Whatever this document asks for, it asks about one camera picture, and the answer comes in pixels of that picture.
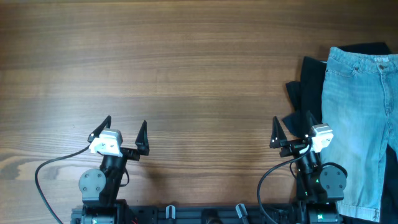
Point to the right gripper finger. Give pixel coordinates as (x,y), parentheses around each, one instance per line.
(278,137)
(311,121)

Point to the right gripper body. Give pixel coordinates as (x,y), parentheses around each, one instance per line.
(291,149)

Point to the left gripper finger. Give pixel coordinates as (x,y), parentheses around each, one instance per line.
(96,132)
(142,141)

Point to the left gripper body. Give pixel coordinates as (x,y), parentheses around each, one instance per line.
(131,153)

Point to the light blue denim shorts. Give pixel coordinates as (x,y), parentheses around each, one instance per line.
(359,102)

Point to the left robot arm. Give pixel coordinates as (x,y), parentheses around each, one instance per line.
(100,187)

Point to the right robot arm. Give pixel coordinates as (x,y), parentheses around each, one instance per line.
(319,186)

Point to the left white rail clip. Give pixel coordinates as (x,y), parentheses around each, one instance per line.
(170,212)

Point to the white rail clip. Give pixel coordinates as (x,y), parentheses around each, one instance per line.
(170,212)
(242,213)

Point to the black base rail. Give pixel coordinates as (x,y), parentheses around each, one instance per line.
(277,213)

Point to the right white rail clip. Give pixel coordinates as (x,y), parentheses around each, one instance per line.
(242,213)

